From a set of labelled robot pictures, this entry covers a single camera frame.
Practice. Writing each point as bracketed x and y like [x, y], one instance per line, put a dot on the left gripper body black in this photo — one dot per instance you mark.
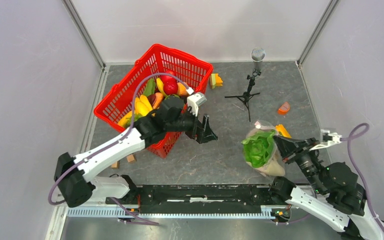
[196, 133]

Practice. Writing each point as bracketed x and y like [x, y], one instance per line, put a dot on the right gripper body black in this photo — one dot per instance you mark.
[304, 146]

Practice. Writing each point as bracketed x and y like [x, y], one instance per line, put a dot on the white long radish toy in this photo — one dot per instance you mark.
[272, 168]

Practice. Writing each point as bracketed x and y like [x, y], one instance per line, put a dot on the clear zip top bag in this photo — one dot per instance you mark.
[264, 125]

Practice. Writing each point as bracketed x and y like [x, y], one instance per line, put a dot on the napa cabbage toy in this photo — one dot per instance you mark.
[259, 147]

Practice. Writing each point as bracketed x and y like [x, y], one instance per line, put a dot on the small red apple toy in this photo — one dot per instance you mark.
[170, 88]

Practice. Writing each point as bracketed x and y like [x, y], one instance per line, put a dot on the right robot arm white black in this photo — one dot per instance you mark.
[346, 206]

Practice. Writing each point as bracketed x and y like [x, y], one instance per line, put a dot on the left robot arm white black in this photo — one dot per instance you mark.
[76, 177]

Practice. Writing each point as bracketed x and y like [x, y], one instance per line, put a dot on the orange waffle toy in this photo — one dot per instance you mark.
[282, 131]

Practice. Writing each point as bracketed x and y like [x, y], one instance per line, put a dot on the orange slice toy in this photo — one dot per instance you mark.
[284, 108]

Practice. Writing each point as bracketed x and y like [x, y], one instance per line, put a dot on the orange peach toy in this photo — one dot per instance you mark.
[182, 90]

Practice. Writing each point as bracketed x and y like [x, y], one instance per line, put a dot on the orange sweet potato toy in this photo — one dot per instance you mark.
[156, 99]

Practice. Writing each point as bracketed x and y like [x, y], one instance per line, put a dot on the yellow banana bunch toy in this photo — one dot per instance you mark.
[142, 105]

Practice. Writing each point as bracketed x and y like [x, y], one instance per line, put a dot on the green cucumber toy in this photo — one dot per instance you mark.
[149, 87]

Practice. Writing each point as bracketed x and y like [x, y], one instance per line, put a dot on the wooden block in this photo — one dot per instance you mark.
[131, 158]
[115, 165]

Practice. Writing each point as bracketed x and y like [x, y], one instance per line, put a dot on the yellow mango toy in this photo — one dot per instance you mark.
[125, 121]

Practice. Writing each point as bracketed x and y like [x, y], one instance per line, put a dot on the red plastic basket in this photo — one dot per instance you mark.
[121, 98]

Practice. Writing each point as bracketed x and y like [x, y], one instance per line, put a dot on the microphone on black tripod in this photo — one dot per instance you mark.
[257, 55]

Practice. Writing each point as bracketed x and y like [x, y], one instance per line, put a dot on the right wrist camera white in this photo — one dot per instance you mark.
[327, 139]

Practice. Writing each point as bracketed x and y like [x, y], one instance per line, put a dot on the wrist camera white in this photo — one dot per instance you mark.
[327, 139]
[195, 100]

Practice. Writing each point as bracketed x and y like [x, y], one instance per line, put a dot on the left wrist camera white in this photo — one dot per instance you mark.
[195, 100]

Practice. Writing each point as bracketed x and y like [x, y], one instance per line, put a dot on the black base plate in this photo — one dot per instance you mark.
[200, 199]

